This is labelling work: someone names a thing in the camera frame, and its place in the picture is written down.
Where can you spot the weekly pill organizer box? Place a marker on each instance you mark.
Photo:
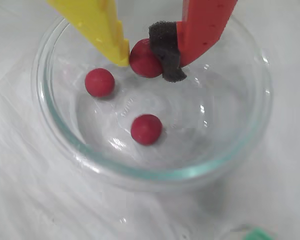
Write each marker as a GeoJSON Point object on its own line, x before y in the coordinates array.
{"type": "Point", "coordinates": [257, 235]}

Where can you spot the clear glass bowl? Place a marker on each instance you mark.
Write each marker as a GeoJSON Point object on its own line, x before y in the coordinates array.
{"type": "Point", "coordinates": [215, 150]}

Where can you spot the white table cloth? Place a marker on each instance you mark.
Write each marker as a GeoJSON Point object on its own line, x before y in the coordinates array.
{"type": "Point", "coordinates": [15, 175]}

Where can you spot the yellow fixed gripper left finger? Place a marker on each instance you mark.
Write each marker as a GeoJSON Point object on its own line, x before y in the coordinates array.
{"type": "Point", "coordinates": [97, 27]}

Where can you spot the red ball pill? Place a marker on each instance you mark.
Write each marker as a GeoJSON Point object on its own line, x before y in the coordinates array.
{"type": "Point", "coordinates": [146, 130]}
{"type": "Point", "coordinates": [143, 62]}
{"type": "Point", "coordinates": [99, 82]}

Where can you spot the gripper red moving right finger with foam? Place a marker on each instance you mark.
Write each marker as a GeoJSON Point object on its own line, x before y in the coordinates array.
{"type": "Point", "coordinates": [202, 27]}

